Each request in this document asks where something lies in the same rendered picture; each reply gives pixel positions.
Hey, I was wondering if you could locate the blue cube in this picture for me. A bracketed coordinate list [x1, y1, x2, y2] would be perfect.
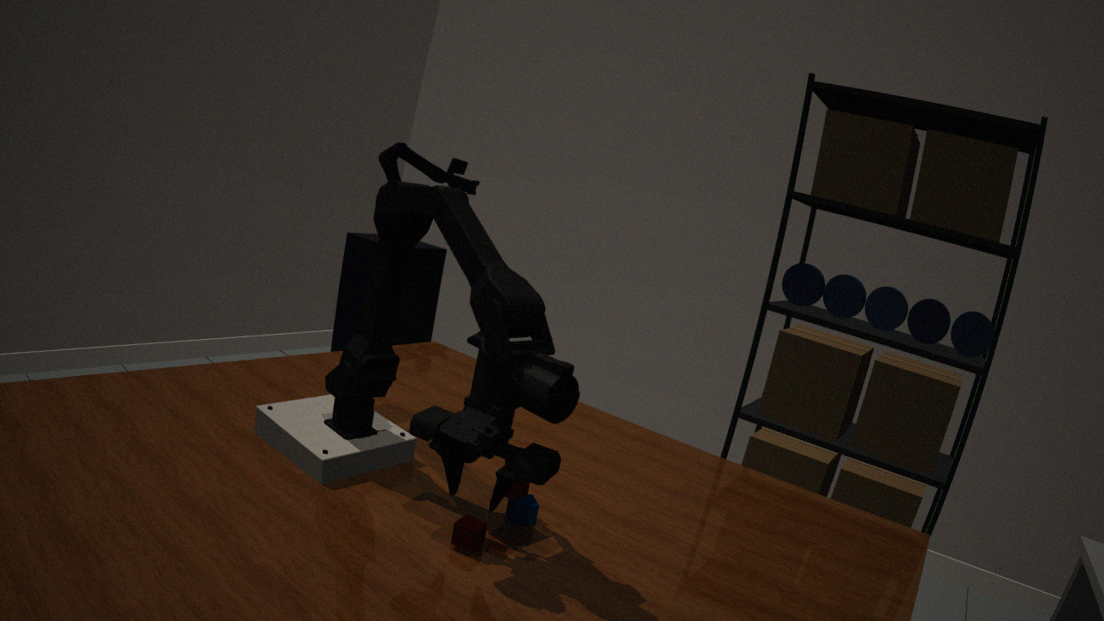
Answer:
[505, 494, 540, 526]

